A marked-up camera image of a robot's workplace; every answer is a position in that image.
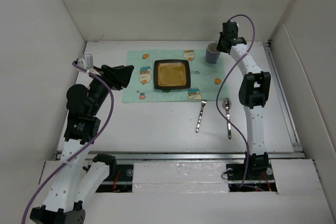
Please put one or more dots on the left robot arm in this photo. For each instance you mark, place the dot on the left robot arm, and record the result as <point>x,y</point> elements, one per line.
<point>70,192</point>

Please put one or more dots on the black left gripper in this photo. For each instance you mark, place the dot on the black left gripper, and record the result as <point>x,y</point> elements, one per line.
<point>117,76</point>

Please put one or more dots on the mint green cartoon placemat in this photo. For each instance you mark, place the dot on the mint green cartoon placemat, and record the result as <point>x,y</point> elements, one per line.
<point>206,78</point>

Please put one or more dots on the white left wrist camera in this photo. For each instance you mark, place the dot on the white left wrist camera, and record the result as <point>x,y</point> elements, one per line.
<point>85,61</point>

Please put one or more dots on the silver spoon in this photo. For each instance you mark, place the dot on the silver spoon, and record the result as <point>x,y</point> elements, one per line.
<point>227,104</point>

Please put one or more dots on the white foam front block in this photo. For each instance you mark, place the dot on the white foam front block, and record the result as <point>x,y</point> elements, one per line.
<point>179,178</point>

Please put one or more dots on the aluminium front rail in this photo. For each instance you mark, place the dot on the aluminium front rail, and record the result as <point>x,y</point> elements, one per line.
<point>143,156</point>

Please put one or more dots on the black square amber plate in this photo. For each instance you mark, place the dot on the black square amber plate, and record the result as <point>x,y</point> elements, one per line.
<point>171,74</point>

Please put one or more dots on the purple cup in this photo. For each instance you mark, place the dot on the purple cup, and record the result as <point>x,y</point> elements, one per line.
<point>212,54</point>

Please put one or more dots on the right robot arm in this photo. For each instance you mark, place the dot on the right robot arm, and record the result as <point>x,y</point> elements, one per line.
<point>253,95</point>

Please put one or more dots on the silver fork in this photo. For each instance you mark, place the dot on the silver fork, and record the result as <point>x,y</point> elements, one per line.
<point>203,104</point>

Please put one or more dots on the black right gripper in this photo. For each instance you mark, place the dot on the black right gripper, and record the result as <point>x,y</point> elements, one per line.
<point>219,46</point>

